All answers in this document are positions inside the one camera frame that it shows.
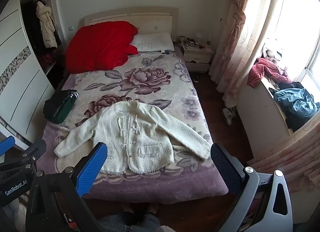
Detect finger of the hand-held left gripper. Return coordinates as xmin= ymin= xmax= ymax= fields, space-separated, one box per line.
xmin=0 ymin=139 xmax=47 ymax=172
xmin=0 ymin=136 xmax=16 ymax=159

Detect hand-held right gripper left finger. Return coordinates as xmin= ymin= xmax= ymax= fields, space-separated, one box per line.
xmin=25 ymin=142 xmax=108 ymax=232

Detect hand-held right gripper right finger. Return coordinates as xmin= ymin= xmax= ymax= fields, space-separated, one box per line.
xmin=211 ymin=143 xmax=293 ymax=232

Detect white tweed jacket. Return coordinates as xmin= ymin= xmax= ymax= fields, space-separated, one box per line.
xmin=54 ymin=100 xmax=212 ymax=174

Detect dark green striped garment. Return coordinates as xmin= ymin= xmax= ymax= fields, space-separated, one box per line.
xmin=43 ymin=89 xmax=79 ymax=124

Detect white wardrobe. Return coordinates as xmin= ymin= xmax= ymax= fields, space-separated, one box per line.
xmin=0 ymin=0 xmax=66 ymax=149

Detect person's legs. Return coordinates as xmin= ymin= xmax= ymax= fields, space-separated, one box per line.
xmin=97 ymin=202 xmax=172 ymax=232

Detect white window cabinet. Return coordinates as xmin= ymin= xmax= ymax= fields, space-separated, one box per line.
xmin=236 ymin=74 xmax=320 ymax=162

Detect pink floral curtain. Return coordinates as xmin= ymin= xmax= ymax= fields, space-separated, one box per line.
xmin=252 ymin=119 xmax=320 ymax=190
xmin=209 ymin=0 xmax=283 ymax=105

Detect blue garment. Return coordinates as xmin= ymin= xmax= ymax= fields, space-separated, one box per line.
xmin=274 ymin=88 xmax=320 ymax=119

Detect pink fleece garment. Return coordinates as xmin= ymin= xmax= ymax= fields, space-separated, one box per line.
xmin=247 ymin=57 xmax=293 ymax=88

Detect floral plush blanket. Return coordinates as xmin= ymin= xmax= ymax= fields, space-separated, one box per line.
xmin=36 ymin=47 xmax=229 ymax=204

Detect black garment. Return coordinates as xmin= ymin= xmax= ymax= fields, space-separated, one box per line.
xmin=269 ymin=81 xmax=305 ymax=95

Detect beige nightstand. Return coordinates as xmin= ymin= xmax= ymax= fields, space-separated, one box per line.
xmin=180 ymin=44 xmax=215 ymax=73

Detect beige hanging coat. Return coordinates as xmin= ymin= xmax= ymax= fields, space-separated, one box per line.
xmin=36 ymin=1 xmax=58 ymax=48

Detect grey white cloth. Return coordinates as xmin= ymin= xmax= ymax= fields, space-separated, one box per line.
xmin=261 ymin=44 xmax=284 ymax=60

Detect red blanket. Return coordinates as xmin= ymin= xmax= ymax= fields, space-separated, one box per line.
xmin=65 ymin=21 xmax=139 ymax=73

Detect white pillow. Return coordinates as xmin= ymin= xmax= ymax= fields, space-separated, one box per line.
xmin=129 ymin=32 xmax=175 ymax=53

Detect beige bed headboard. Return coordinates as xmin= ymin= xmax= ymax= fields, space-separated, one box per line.
xmin=84 ymin=7 xmax=179 ymax=38

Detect window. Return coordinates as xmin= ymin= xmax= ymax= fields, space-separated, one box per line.
xmin=265 ymin=0 xmax=320 ymax=90

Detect tangled chargers and cables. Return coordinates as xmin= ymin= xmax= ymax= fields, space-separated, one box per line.
xmin=179 ymin=36 xmax=207 ymax=49

